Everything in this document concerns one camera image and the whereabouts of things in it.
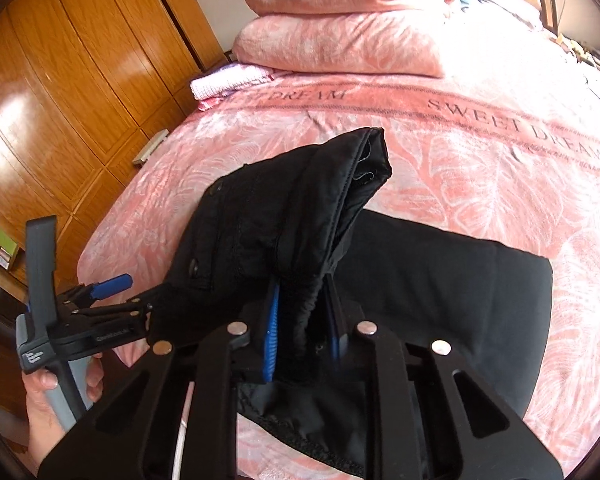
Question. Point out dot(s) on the small white stool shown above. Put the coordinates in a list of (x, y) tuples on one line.
[(152, 147)]

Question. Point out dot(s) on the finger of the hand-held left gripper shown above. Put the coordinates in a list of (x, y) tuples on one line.
[(111, 285), (130, 312)]

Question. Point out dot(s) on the bed with pink printed blanket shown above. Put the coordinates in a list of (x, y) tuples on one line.
[(480, 160)]

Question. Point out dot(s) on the cluttered bedside table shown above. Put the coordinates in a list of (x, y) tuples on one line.
[(595, 57)]

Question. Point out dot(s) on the small green box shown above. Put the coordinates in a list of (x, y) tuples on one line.
[(5, 240)]

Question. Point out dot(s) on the person's left hand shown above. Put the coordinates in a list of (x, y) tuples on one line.
[(40, 410)]

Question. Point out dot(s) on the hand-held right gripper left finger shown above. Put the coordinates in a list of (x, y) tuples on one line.
[(272, 330)]

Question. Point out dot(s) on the white pillow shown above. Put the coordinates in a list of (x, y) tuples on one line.
[(500, 0)]

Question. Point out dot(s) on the wooden wardrobe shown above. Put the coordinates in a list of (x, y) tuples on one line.
[(80, 85)]

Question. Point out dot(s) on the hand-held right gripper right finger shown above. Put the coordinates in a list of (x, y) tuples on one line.
[(336, 349)]

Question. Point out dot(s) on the black pants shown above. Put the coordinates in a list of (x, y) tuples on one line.
[(430, 285)]

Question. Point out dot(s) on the folded white pink towel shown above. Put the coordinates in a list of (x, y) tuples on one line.
[(225, 80)]

